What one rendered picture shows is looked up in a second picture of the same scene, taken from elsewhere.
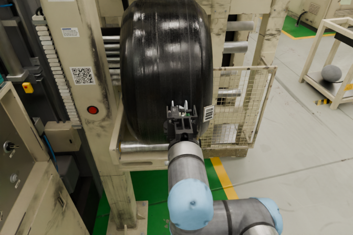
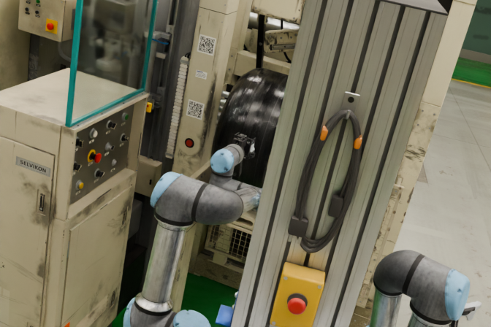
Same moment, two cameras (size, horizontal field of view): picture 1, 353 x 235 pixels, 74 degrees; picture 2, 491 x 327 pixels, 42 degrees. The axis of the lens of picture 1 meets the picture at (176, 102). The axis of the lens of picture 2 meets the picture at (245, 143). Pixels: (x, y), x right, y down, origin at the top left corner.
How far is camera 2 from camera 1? 1.88 m
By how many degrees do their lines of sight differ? 22
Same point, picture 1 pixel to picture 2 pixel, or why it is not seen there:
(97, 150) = not seen: hidden behind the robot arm
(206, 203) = (228, 157)
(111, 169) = not seen: hidden behind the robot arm
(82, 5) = (217, 60)
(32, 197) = (118, 185)
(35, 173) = (123, 174)
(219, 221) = (234, 184)
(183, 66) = (264, 118)
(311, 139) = not seen: outside the picture
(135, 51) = (237, 98)
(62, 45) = (191, 82)
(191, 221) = (218, 164)
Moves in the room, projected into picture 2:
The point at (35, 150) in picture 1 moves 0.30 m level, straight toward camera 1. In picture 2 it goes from (131, 155) to (145, 189)
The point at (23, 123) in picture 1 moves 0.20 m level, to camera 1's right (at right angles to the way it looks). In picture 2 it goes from (137, 127) to (178, 141)
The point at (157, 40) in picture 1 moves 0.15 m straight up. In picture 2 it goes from (255, 96) to (262, 60)
